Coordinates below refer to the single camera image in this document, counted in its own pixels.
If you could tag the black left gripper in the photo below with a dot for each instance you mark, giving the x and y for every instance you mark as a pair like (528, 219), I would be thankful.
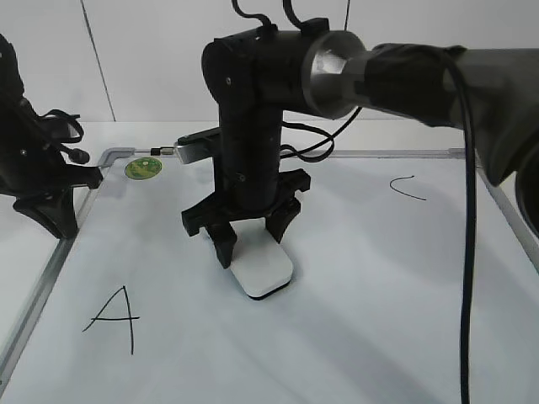
(40, 171)

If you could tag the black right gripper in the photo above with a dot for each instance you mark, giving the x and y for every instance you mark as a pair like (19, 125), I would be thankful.
(248, 181)

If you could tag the white board eraser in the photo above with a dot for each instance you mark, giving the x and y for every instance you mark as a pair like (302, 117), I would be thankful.
(259, 263)

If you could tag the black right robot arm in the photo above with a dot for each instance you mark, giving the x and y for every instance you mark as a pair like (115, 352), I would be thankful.
(257, 75)

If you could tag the round green magnet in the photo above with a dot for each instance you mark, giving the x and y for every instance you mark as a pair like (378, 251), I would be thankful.
(143, 168)

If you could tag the black board hanging clip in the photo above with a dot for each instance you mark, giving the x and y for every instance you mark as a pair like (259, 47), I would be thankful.
(162, 151)

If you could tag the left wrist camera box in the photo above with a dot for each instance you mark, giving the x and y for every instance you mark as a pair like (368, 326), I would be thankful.
(65, 131)

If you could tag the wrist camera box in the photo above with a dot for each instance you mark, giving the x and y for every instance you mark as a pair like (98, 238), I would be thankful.
(65, 131)
(198, 146)

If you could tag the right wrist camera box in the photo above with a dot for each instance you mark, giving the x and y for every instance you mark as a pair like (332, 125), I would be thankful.
(198, 146)

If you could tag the white board with metal frame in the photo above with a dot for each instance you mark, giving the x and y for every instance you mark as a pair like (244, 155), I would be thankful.
(140, 312)

